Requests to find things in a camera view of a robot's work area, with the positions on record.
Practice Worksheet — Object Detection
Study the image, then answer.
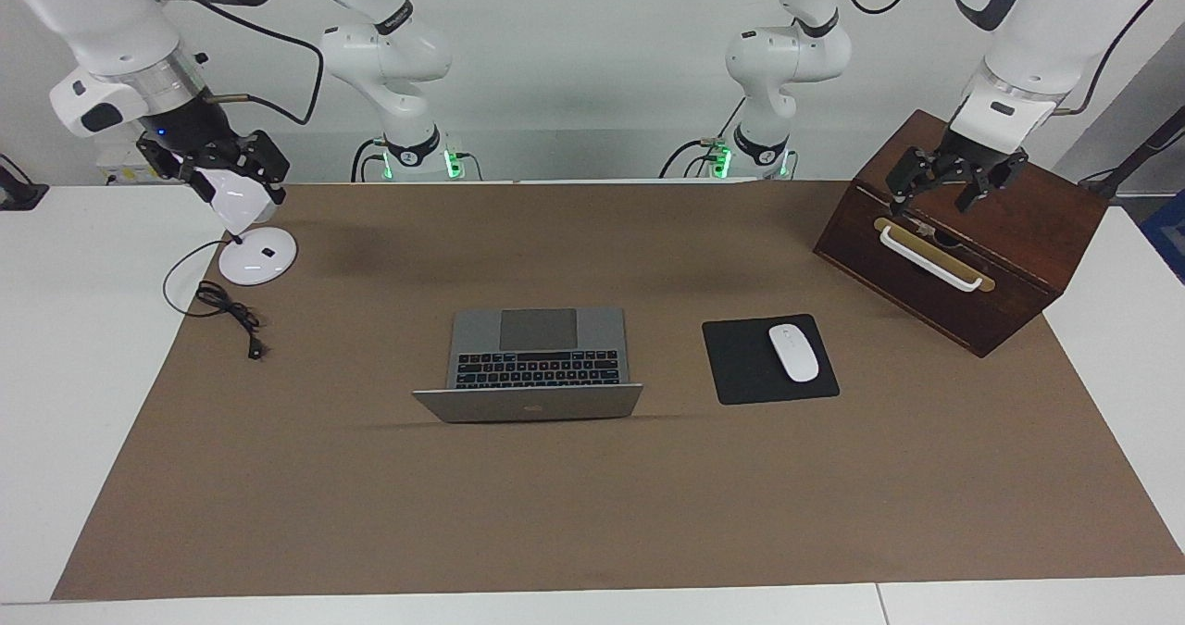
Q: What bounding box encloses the silver laptop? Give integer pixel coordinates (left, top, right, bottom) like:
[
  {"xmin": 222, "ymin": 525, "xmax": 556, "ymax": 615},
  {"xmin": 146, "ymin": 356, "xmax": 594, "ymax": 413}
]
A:
[{"xmin": 412, "ymin": 306, "xmax": 644, "ymax": 424}]

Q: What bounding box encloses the dark brown wooden box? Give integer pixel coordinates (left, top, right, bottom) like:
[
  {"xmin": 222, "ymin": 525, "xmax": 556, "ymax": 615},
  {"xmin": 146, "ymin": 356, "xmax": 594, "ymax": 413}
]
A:
[{"xmin": 813, "ymin": 109, "xmax": 1110, "ymax": 358}]

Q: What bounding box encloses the white desk lamp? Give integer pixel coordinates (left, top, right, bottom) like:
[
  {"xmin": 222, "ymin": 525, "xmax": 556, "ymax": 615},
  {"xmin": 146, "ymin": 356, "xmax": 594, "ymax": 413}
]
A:
[{"xmin": 199, "ymin": 167, "xmax": 298, "ymax": 286}]

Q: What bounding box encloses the black stand pole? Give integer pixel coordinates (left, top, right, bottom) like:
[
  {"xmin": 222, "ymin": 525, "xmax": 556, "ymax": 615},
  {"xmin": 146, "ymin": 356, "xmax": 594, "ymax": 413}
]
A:
[{"xmin": 1079, "ymin": 105, "xmax": 1185, "ymax": 202}]

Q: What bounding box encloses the white computer mouse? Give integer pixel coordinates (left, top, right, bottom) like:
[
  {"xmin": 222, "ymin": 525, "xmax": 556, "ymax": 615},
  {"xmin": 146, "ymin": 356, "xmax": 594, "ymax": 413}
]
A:
[{"xmin": 767, "ymin": 323, "xmax": 822, "ymax": 384}]

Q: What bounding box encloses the blue object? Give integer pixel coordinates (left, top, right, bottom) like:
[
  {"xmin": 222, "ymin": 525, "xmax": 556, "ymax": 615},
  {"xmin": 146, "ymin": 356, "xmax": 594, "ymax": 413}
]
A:
[{"xmin": 1141, "ymin": 190, "xmax": 1185, "ymax": 283}]

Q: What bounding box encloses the black mouse pad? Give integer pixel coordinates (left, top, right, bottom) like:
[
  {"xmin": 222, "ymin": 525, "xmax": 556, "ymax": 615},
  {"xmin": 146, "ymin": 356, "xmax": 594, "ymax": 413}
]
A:
[{"xmin": 701, "ymin": 314, "xmax": 841, "ymax": 406}]

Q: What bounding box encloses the brown table mat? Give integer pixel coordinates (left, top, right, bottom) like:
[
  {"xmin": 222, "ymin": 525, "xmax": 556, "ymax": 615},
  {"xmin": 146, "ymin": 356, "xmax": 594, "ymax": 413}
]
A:
[{"xmin": 51, "ymin": 181, "xmax": 1185, "ymax": 601}]

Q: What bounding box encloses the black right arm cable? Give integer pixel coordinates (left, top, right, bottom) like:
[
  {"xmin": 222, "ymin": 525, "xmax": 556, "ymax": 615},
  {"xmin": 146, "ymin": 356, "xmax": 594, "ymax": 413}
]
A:
[{"xmin": 194, "ymin": 0, "xmax": 327, "ymax": 128}]

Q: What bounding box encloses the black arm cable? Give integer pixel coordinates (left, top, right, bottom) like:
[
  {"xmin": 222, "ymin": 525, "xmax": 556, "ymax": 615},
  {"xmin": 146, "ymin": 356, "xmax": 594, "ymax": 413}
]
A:
[
  {"xmin": 836, "ymin": 0, "xmax": 1169, "ymax": 119},
  {"xmin": 194, "ymin": 0, "xmax": 327, "ymax": 128}
]

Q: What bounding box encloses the white box handle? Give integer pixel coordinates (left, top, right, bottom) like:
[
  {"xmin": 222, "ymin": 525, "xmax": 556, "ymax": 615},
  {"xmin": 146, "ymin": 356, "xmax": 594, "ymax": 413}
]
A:
[{"xmin": 878, "ymin": 225, "xmax": 984, "ymax": 293}]

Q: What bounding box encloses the white wall power strip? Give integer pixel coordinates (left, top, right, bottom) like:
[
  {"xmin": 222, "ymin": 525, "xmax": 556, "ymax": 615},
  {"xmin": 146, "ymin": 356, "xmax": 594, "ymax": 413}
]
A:
[{"xmin": 97, "ymin": 134, "xmax": 158, "ymax": 186}]

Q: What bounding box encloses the black right base cable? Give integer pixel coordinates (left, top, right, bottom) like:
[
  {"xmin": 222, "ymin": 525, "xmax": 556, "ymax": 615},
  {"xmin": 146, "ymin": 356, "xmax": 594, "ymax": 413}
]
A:
[{"xmin": 350, "ymin": 137, "xmax": 390, "ymax": 183}]

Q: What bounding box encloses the black base cable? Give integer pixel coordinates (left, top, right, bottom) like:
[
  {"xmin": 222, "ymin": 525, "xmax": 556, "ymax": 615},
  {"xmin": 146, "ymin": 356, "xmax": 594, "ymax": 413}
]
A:
[
  {"xmin": 659, "ymin": 97, "xmax": 747, "ymax": 180},
  {"xmin": 350, "ymin": 137, "xmax": 390, "ymax": 183}
]

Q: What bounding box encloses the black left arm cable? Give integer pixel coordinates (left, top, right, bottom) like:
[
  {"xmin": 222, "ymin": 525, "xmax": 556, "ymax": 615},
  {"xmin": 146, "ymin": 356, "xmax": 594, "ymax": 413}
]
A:
[{"xmin": 836, "ymin": 0, "xmax": 1169, "ymax": 119}]

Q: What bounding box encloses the black lamp power cable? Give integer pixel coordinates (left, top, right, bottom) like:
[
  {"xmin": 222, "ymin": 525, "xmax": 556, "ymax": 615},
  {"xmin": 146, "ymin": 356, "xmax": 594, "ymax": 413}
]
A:
[{"xmin": 163, "ymin": 239, "xmax": 269, "ymax": 362}]

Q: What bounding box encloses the black clamp mount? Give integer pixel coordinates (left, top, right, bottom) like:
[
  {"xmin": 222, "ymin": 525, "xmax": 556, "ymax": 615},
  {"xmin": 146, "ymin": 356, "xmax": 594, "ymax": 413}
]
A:
[{"xmin": 0, "ymin": 155, "xmax": 49, "ymax": 211}]

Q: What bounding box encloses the black left base cable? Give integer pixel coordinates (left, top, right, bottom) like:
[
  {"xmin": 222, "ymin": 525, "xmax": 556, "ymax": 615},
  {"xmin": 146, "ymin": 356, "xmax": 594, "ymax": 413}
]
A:
[{"xmin": 659, "ymin": 97, "xmax": 747, "ymax": 180}]

